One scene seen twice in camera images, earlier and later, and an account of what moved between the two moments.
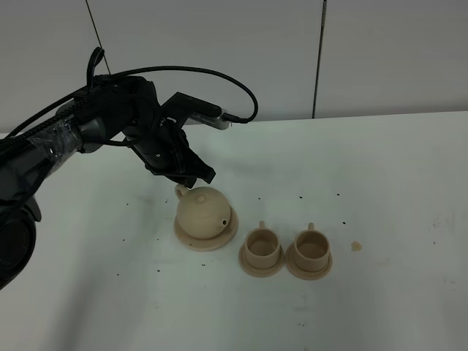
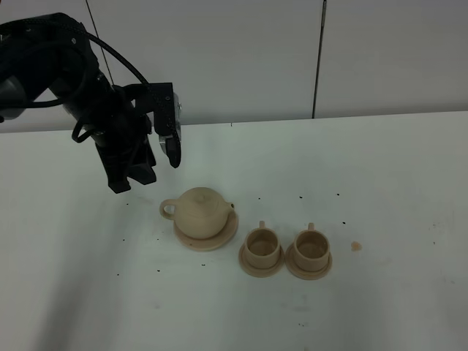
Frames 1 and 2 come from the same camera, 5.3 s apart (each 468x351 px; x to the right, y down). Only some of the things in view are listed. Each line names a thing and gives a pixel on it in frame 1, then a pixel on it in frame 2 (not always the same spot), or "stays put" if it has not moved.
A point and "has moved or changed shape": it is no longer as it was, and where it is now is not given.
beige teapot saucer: (209, 243) stays put
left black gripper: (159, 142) → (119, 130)
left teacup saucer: (260, 273) stays put
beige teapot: (202, 213) has moved or changed shape
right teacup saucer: (303, 274) stays put
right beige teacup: (311, 249) stays put
